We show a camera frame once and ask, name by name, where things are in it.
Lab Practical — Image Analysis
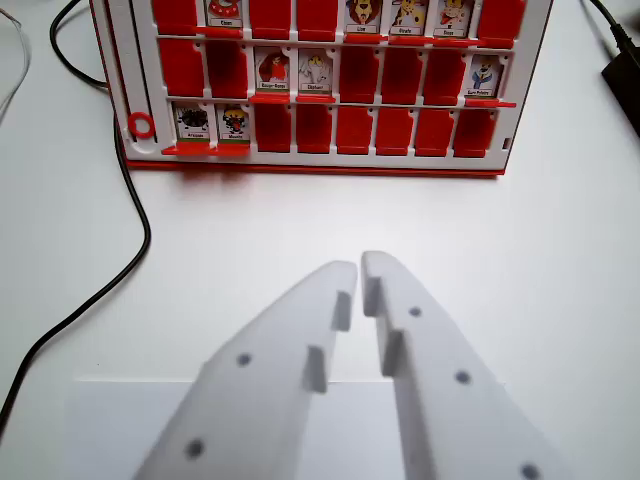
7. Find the red flap of lion window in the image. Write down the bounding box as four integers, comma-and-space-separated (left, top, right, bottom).
342, 32, 390, 45

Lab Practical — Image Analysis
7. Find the thick black cable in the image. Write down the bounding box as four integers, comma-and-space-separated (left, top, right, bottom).
0, 0, 153, 426

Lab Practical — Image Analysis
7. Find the black cable with plug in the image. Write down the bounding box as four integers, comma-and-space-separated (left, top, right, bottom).
581, 0, 640, 57

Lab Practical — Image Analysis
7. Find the thin grey wire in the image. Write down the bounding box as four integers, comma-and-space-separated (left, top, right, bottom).
0, 7, 34, 126

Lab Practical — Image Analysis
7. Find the red and white game board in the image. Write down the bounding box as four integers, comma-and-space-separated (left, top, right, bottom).
90, 0, 539, 180

